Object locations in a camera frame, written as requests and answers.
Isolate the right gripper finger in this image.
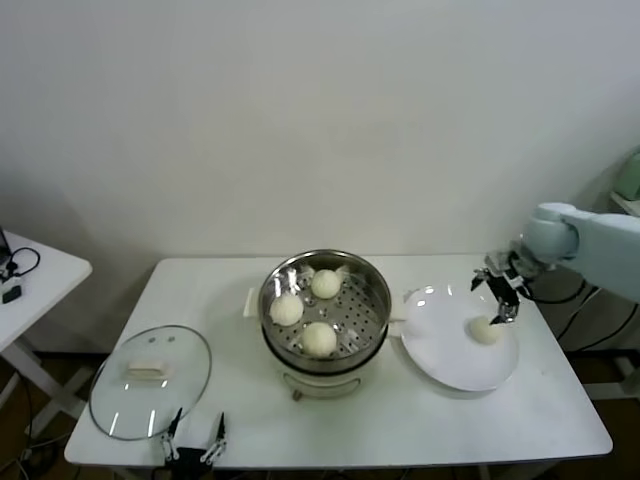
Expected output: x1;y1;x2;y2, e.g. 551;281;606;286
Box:
489;294;520;326
468;268;497;293

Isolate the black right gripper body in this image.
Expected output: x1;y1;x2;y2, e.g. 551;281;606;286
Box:
492;264;531;301

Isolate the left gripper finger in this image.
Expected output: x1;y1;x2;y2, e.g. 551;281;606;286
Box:
200;412;229;464
159;407;184;461

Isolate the pale green appliance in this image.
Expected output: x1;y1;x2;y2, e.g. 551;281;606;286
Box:
613;147;640;201

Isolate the perforated steel steamer basket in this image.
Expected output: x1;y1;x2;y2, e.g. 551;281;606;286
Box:
258;248;392;362

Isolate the thin black looped cable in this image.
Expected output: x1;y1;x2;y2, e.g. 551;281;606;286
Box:
2;247;41;277

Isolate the long black power cable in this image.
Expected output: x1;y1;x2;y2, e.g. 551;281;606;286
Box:
558;297;640;352

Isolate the glass lid with white handle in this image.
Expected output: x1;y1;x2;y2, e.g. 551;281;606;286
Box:
89;324;213;442

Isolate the white steamed baozi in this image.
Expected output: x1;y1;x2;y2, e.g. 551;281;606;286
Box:
301;321;338;358
468;316;503;347
310;268;343;300
269;294;304;327

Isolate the white round plate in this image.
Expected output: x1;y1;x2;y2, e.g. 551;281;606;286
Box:
399;284;520;392

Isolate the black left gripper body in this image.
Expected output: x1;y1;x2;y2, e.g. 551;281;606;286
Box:
167;447;214;471

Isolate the small white folding table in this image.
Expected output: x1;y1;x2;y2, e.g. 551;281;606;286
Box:
0;227;94;426

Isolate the white shelf board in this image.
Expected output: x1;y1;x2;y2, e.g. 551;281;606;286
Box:
608;192;640;219

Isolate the steel steamer pot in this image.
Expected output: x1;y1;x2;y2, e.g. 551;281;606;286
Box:
243;288;405;401

